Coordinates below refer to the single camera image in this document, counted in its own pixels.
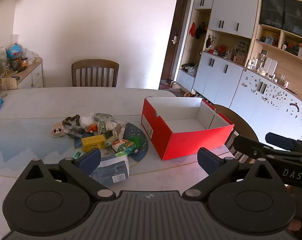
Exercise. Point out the wooden round back chair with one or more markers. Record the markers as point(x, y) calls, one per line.
point(238, 120)

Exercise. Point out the brown door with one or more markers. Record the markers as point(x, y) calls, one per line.
point(178, 17)

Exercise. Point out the silver door lock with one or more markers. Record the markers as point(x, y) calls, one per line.
point(175, 38)

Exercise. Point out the small yellow box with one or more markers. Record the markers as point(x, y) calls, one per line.
point(93, 142)

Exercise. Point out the grey blue tissue packet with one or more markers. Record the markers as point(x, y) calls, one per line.
point(113, 172)

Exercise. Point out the low white bench cabinet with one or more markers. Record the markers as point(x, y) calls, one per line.
point(186, 78)

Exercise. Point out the beige cylindrical object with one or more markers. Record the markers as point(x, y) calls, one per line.
point(109, 142)

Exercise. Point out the pink plush face toy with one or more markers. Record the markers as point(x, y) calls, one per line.
point(57, 130)

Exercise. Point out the white sticker covered cabinet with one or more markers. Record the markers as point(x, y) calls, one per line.
point(266, 110)

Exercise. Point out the dark jar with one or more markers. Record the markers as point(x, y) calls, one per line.
point(17, 65)

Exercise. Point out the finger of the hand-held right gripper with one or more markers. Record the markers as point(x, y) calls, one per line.
point(278, 140)
point(251, 148)

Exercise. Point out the white upper cabinet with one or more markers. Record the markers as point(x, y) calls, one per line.
point(231, 7)

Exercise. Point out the white canister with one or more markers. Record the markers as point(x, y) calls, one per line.
point(270, 66)

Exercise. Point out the small orange toy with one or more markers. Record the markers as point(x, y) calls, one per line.
point(92, 128)

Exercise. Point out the grey bag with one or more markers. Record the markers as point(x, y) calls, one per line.
point(191, 69)

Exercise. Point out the green frog print packet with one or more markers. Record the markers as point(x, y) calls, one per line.
point(127, 145)

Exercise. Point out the white plastic wrapped item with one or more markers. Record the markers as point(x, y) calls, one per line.
point(87, 120)

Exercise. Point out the silver foil snack packet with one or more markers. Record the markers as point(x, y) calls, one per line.
point(118, 131)

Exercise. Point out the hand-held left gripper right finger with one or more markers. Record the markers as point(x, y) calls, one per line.
point(208, 161)

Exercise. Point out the white side cabinet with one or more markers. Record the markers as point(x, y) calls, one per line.
point(37, 76)

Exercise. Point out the dark glass door cabinet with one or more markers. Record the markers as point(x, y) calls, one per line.
point(286, 12)

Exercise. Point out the orange shoes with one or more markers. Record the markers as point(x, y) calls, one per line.
point(187, 95)

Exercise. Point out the patterned red rug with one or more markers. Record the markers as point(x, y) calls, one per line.
point(164, 85)

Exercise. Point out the silver green foil wrapper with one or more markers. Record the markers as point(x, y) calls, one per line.
point(102, 127)

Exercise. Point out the beige slippers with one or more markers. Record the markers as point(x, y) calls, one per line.
point(176, 85)

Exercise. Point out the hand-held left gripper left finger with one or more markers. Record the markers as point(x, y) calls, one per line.
point(89, 160)

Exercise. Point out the clear plastic bag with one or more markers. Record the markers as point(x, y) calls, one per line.
point(32, 54)

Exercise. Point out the red cardboard box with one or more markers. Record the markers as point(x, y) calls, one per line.
point(191, 142)

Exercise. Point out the wooden slat back chair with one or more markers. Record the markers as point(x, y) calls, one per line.
point(95, 63)

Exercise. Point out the red teapot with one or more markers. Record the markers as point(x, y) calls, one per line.
point(221, 48)

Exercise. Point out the brown patterned toy animal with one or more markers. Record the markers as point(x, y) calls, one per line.
point(72, 118)

